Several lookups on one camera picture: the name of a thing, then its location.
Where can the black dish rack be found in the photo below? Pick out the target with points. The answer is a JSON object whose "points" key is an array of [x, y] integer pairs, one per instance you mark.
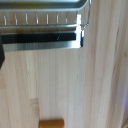
{"points": [[43, 23]]}

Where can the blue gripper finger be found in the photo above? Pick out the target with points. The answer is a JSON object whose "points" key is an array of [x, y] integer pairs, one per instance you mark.
{"points": [[1, 50]]}

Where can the orange block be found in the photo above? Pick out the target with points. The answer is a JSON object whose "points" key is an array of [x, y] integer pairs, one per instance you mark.
{"points": [[51, 124]]}

